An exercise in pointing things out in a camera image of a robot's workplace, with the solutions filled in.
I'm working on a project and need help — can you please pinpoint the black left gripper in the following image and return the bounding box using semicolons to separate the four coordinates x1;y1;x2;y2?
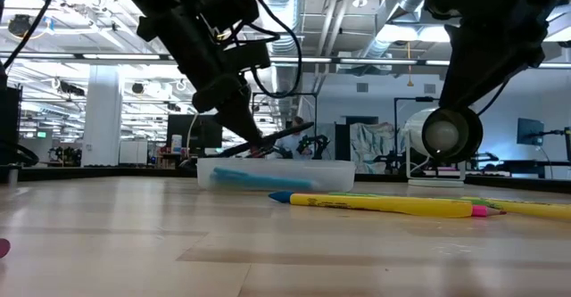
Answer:
162;20;271;149

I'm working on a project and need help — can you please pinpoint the black pen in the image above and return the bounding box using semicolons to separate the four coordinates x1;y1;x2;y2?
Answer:
217;121;316;159

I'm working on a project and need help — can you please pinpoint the teal blue ballpoint pen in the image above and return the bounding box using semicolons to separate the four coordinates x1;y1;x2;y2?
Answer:
209;166;319;192

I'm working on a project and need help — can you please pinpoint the pink pen blue cap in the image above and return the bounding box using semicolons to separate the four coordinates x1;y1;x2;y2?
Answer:
269;191;508;219

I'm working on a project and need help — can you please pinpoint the clear plastic supply box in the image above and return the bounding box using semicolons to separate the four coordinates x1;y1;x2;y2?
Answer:
196;157;358;194

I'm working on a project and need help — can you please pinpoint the monitor on arm mount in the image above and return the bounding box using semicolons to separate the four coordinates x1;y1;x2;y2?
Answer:
517;117;546;147

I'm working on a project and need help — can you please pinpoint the person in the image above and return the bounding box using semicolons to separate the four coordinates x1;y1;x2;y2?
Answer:
275;115;313;160

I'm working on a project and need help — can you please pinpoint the black monitor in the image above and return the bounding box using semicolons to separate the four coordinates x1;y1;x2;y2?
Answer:
167;113;223;156

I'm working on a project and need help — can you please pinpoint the white cabinet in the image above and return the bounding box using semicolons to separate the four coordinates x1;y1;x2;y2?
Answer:
119;139;149;166

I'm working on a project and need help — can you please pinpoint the patterned cloth sheet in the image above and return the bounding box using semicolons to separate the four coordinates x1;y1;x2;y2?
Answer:
350;122;405;174

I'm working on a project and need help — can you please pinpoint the white pillar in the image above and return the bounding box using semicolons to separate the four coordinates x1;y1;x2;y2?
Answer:
82;63;122;168

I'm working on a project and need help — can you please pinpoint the yellow hanging pendant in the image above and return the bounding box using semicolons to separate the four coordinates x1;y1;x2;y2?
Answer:
404;41;415;87

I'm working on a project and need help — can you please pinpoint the rectangular ceiling light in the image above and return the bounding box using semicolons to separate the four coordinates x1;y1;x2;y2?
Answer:
377;23;451;44

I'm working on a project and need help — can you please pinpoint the white cylindrical projector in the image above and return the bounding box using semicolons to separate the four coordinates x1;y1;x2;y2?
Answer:
403;104;484;188

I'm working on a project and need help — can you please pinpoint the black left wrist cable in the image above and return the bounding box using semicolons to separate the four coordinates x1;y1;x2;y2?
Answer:
243;0;303;100

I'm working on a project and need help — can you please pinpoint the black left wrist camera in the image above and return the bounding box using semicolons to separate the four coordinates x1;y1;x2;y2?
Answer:
195;0;261;27

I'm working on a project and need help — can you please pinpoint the black stand frame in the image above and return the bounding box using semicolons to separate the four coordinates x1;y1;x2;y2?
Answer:
393;95;457;173

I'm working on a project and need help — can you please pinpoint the black hanging cable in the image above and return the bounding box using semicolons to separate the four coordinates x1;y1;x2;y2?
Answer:
2;0;64;73

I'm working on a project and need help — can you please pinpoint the black projector cable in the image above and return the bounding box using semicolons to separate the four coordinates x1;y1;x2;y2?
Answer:
476;78;510;116

